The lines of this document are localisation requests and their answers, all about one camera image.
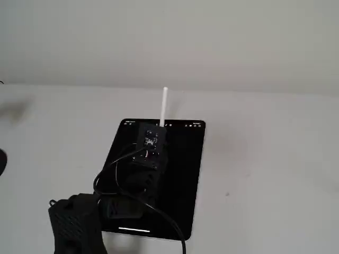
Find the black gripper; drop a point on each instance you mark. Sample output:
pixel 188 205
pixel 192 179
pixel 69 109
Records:
pixel 162 128

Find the white stylus pen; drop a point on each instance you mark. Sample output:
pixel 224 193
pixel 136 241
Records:
pixel 163 108

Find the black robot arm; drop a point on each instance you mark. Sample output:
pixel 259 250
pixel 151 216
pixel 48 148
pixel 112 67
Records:
pixel 69 225

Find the black screen silver tablet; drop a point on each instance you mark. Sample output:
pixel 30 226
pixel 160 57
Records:
pixel 182 172

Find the black round object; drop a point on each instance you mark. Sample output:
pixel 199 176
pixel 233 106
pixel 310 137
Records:
pixel 2 162

